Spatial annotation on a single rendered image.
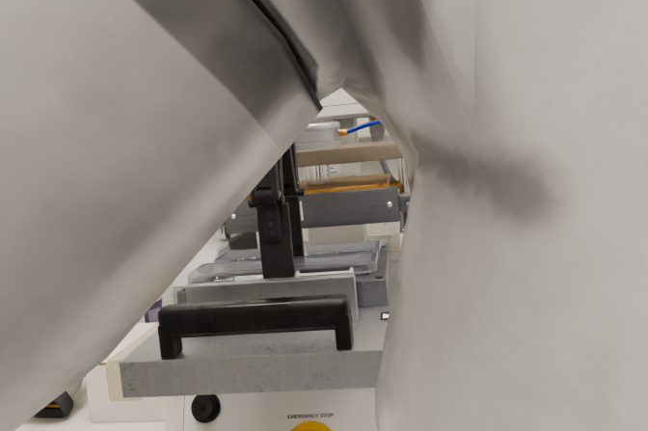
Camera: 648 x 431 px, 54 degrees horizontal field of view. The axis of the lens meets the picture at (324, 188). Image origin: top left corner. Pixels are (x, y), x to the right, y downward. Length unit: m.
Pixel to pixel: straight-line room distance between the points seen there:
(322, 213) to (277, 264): 0.24
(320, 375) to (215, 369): 0.08
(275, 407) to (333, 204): 0.26
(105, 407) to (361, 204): 0.47
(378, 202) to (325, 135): 0.13
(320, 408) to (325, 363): 0.25
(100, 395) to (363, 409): 0.42
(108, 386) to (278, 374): 0.51
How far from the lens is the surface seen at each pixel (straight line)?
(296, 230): 0.66
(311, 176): 0.91
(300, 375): 0.50
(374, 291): 0.59
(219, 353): 0.52
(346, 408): 0.74
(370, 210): 0.82
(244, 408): 0.76
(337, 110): 1.05
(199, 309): 0.51
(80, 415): 1.06
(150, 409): 0.98
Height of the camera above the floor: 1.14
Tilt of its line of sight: 5 degrees down
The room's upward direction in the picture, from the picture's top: 5 degrees counter-clockwise
